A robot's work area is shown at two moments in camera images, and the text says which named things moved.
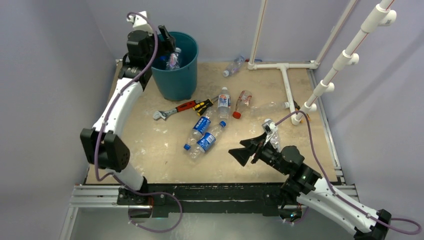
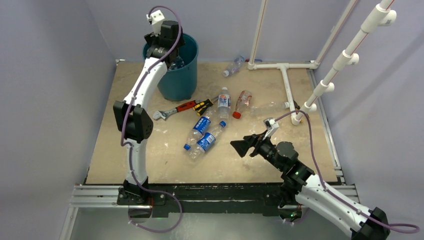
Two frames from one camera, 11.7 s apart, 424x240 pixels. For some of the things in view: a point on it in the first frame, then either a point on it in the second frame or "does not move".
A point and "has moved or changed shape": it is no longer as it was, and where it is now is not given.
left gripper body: x=151 y=40 -> x=153 y=40
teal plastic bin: x=180 y=84 does not move
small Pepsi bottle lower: x=206 y=141 does not move
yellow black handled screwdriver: x=202 y=106 does not move
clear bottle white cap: x=273 y=138 has moved or changed shape
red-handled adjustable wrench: x=161 y=114 does not move
